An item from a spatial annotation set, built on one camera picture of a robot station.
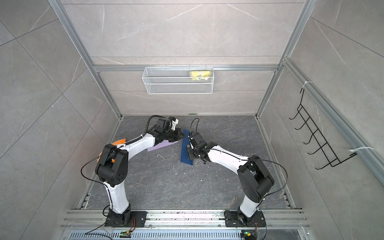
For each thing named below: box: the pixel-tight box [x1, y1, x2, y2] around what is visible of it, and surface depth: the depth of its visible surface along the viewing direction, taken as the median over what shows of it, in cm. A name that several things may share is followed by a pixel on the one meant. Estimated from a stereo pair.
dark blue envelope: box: [180, 129, 193, 166], surface depth 91 cm
